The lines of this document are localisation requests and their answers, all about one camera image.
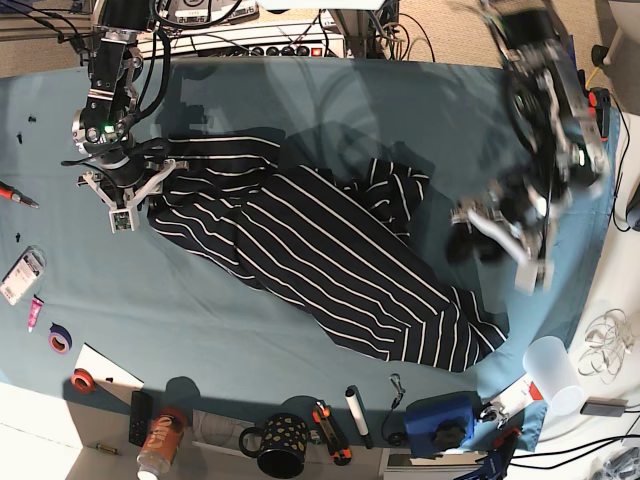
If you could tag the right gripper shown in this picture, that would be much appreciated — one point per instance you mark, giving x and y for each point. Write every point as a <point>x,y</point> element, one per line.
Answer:
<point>126,172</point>

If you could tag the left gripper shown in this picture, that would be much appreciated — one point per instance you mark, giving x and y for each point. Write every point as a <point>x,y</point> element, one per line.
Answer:
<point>518,203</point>

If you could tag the navy white striped t-shirt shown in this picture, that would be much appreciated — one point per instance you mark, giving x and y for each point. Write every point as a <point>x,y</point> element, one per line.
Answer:
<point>338,251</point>

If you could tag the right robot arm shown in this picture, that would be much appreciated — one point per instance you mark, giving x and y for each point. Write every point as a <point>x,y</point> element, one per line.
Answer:
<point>102,129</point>

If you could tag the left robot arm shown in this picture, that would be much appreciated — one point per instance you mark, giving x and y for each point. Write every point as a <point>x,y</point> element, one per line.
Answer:
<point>547,108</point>

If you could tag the translucent plastic cup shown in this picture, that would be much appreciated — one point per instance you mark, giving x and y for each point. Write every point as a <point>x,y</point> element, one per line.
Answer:
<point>549,366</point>

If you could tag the teal table cloth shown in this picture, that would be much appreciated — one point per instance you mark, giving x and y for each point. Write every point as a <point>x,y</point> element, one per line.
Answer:
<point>194,334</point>

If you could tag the clear plastic screw box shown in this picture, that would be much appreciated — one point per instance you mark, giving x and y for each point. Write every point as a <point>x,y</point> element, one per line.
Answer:
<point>25,273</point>

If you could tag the white red card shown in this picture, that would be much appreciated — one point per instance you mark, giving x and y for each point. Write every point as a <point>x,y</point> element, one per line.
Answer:
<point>517,396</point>

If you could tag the pink glue tube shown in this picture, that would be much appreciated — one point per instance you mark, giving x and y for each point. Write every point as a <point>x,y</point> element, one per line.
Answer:
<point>35,309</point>

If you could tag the purple tape roll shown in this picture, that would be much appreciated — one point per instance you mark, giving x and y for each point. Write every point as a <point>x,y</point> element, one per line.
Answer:
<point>59,339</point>

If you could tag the blue clamp block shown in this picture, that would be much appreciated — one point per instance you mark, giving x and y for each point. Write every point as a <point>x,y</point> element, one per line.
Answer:
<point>439,425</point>

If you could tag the white black marker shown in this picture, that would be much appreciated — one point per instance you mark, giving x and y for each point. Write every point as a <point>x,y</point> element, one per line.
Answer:
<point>357,413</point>

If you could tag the orange black table clamp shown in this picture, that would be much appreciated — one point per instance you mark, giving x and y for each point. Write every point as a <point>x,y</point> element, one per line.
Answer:
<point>599,101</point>

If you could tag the white paper sheet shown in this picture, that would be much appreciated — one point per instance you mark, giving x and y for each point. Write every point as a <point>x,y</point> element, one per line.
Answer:
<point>105,372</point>

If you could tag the orange tape roll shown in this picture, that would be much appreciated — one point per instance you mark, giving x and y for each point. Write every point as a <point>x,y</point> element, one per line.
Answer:
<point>82,381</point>

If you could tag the grey small box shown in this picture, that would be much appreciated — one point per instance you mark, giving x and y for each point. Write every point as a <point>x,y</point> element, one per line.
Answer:
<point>613,408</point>

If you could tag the black remote control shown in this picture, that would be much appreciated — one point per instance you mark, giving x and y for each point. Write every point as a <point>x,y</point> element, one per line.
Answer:
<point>141,409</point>

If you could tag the white power strip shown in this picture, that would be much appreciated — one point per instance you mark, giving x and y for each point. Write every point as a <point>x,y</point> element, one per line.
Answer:
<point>303,38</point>

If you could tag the orange black utility knife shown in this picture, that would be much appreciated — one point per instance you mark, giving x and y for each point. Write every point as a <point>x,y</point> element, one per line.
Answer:
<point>337,444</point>

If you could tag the orange drink bottle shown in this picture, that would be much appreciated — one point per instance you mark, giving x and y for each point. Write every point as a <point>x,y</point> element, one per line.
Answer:
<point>162,443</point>

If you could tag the black mug yellow pattern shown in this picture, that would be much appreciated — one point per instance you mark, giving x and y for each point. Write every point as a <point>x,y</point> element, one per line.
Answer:
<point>279,446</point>

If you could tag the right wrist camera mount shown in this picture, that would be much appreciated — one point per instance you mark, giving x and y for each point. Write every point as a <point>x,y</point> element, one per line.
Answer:
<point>125,203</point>

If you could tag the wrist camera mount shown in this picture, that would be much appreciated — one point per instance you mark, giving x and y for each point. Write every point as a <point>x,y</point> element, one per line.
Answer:
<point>531,253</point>
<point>125,203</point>

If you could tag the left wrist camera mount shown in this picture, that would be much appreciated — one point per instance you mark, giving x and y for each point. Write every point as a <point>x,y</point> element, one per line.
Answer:
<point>531,253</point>

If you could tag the orange handled screwdriver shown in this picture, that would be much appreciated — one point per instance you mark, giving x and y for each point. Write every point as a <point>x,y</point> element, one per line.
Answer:
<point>14,195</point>

